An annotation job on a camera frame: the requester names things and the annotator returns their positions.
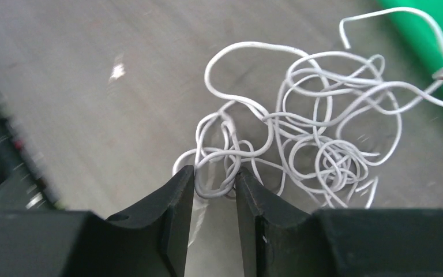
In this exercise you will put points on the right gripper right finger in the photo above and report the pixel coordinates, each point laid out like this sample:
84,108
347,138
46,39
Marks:
278,239

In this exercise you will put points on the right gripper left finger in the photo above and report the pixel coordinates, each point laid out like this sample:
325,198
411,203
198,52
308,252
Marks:
148,238

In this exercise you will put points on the green plastic bin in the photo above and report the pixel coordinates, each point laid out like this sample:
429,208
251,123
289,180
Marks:
416,32

